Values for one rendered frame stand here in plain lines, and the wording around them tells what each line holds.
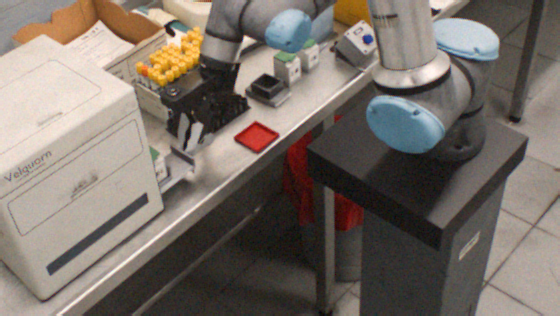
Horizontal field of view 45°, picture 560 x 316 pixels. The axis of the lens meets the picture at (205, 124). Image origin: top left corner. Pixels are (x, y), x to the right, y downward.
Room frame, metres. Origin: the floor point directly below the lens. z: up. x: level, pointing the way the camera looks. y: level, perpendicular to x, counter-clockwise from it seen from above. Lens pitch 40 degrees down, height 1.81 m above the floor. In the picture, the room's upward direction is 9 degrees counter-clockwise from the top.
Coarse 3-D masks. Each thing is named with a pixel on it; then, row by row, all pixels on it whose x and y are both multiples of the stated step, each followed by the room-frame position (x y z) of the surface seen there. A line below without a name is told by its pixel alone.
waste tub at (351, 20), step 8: (344, 0) 1.41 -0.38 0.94; (352, 0) 1.39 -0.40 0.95; (360, 0) 1.37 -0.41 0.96; (336, 8) 1.43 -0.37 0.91; (344, 8) 1.41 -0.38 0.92; (352, 8) 1.39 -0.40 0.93; (360, 8) 1.37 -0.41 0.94; (368, 8) 1.35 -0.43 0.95; (336, 16) 1.43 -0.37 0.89; (344, 16) 1.41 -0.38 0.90; (352, 16) 1.39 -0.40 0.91; (360, 16) 1.37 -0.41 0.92; (368, 16) 1.35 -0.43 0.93; (344, 24) 1.41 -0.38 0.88; (352, 24) 1.39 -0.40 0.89; (368, 24) 1.35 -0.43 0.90
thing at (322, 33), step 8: (328, 8) 1.36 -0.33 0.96; (320, 16) 1.34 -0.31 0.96; (328, 16) 1.36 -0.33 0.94; (312, 24) 1.31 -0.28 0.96; (320, 24) 1.34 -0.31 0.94; (328, 24) 1.36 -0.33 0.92; (312, 32) 1.31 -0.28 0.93; (320, 32) 1.33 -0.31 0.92; (328, 32) 1.36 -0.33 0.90; (336, 32) 1.37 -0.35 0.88; (320, 40) 1.33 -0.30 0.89; (328, 40) 1.34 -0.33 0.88; (320, 48) 1.31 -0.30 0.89
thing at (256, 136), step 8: (256, 120) 1.09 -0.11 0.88; (248, 128) 1.07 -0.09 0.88; (256, 128) 1.07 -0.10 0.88; (264, 128) 1.07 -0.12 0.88; (240, 136) 1.06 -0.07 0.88; (248, 136) 1.05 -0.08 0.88; (256, 136) 1.05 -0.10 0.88; (264, 136) 1.04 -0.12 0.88; (272, 136) 1.04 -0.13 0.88; (248, 144) 1.02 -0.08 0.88; (256, 144) 1.02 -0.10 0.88; (264, 144) 1.01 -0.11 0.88
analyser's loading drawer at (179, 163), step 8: (176, 152) 0.99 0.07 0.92; (184, 152) 0.97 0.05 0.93; (168, 160) 0.98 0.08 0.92; (176, 160) 0.97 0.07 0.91; (184, 160) 0.97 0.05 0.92; (192, 160) 0.95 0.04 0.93; (168, 168) 0.92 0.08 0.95; (176, 168) 0.95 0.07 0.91; (184, 168) 0.95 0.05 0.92; (192, 168) 0.95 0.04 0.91; (168, 176) 0.92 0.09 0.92; (176, 176) 0.93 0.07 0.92; (160, 184) 0.90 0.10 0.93; (168, 184) 0.91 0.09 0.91
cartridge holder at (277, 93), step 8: (256, 80) 1.20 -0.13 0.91; (264, 80) 1.21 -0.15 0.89; (272, 80) 1.20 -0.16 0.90; (280, 80) 1.18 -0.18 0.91; (248, 88) 1.20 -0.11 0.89; (256, 88) 1.17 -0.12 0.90; (264, 88) 1.19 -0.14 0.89; (272, 88) 1.19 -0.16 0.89; (280, 88) 1.17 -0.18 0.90; (256, 96) 1.17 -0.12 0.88; (264, 96) 1.16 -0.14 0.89; (272, 96) 1.15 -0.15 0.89; (280, 96) 1.15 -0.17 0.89; (288, 96) 1.16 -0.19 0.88; (272, 104) 1.14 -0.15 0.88
